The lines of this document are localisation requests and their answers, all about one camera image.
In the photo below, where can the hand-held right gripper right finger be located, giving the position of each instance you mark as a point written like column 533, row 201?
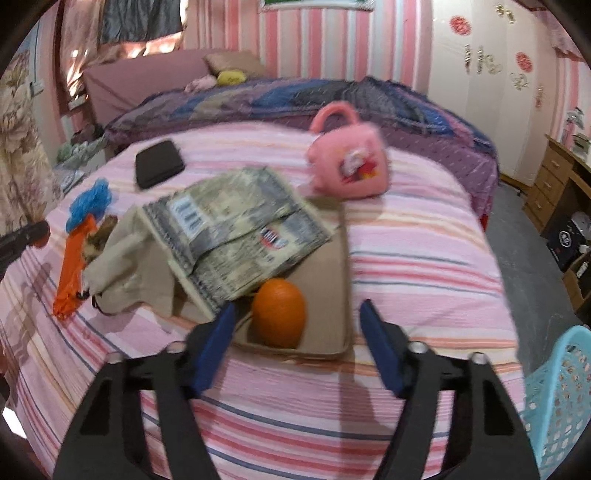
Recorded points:
column 378, row 346

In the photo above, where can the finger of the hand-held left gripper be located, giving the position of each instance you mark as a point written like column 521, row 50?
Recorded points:
column 27, row 235

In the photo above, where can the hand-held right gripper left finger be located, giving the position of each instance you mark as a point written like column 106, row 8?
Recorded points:
column 217, row 341

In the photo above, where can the orange fruit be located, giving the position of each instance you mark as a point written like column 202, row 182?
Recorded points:
column 279, row 314

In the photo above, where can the blue mesh ball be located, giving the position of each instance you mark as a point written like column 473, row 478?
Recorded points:
column 90, row 198

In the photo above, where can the grey printed snack wrapper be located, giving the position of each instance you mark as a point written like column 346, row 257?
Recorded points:
column 231, row 217

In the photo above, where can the blue plastic basket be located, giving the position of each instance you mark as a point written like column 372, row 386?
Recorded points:
column 558, row 392

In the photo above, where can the tan phone case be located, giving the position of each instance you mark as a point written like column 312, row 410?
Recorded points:
column 323, row 295

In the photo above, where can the pink striped bedsheet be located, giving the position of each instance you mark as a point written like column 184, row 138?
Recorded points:
column 415, row 258

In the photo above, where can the white bedside cabinet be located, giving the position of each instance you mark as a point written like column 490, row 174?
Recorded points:
column 87, row 161

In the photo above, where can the floral curtain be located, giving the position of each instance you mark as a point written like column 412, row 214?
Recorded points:
column 18, row 138

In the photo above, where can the beige cloth pouch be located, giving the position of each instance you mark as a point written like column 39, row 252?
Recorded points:
column 134, row 263

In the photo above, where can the black hard case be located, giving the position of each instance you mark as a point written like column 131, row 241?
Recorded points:
column 159, row 164

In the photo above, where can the pink piggy bank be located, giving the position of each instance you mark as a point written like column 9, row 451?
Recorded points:
column 351, row 161

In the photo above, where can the pink bed headboard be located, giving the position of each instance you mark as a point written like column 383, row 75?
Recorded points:
column 138, row 78

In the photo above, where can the pink window curtain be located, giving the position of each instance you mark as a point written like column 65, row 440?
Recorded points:
column 78, row 41

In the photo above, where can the cardboard box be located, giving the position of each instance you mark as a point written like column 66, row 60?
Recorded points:
column 577, row 281

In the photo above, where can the black box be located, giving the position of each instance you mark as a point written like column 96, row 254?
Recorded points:
column 563, row 244

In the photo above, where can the pink plush toy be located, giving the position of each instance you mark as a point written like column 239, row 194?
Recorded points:
column 201, row 84

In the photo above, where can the wooden desk with drawers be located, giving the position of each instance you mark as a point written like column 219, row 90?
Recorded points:
column 549, row 180

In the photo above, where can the purple patchwork quilt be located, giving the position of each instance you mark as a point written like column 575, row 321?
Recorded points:
column 277, row 99

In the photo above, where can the white wardrobe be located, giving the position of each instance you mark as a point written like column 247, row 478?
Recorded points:
column 489, row 115

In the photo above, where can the yellow plush toy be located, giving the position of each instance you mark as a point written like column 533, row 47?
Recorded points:
column 231, row 77

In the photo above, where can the tan pillow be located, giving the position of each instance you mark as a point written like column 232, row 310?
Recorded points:
column 235, row 62

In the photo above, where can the desk lamp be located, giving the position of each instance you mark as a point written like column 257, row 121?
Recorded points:
column 575, row 120

